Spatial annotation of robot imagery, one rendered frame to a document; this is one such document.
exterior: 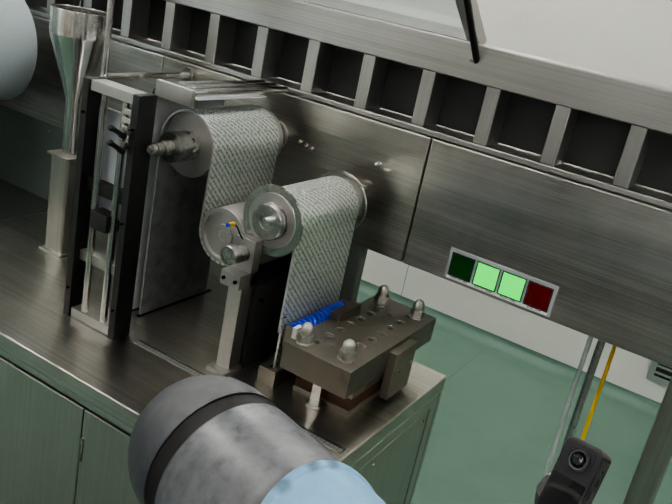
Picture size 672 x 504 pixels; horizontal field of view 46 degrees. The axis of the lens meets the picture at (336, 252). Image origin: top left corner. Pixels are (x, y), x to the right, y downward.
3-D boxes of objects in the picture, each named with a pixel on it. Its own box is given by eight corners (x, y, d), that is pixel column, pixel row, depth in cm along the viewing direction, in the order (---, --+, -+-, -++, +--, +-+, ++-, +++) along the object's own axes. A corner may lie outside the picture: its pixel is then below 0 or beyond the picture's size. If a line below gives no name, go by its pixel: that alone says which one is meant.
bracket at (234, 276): (203, 371, 168) (224, 237, 158) (223, 361, 173) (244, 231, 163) (221, 380, 166) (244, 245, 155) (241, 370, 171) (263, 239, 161)
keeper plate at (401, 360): (378, 396, 170) (389, 351, 166) (399, 381, 178) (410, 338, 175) (388, 401, 169) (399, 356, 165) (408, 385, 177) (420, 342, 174)
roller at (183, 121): (160, 167, 174) (168, 104, 169) (232, 156, 195) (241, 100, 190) (209, 186, 168) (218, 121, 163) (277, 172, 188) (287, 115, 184)
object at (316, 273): (277, 332, 165) (292, 250, 158) (335, 304, 184) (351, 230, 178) (279, 333, 164) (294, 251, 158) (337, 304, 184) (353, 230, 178)
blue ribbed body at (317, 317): (283, 336, 166) (286, 321, 165) (336, 310, 184) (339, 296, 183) (296, 342, 164) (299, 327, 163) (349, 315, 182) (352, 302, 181)
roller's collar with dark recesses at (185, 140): (156, 157, 166) (159, 128, 164) (175, 155, 171) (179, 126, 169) (178, 166, 163) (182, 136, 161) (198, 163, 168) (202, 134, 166)
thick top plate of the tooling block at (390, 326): (279, 366, 161) (284, 340, 159) (373, 315, 195) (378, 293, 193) (344, 399, 154) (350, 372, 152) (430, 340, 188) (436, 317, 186)
